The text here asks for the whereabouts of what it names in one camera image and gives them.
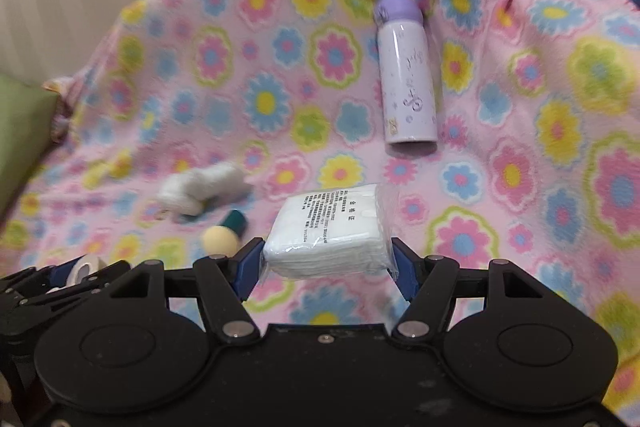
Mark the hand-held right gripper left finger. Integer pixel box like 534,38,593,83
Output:
127,237,267,339

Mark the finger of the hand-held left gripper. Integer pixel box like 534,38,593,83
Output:
15,261,132,310
0,264,73,295

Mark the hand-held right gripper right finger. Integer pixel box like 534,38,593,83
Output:
390,237,527,339

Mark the beige tape roll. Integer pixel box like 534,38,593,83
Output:
69,255,107,281

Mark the white cotton pad pack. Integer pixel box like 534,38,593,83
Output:
262,183,397,281

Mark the yellow round puff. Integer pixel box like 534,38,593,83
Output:
202,227,241,259

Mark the green tape roll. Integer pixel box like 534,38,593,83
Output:
222,210,249,239

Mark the white plush toy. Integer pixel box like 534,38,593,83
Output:
157,162,252,221

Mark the green pillow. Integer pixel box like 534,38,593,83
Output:
0,72,62,220

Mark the pink floral fleece blanket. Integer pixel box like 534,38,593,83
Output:
0,0,640,413

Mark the white and purple bottle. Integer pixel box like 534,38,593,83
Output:
375,0,442,156

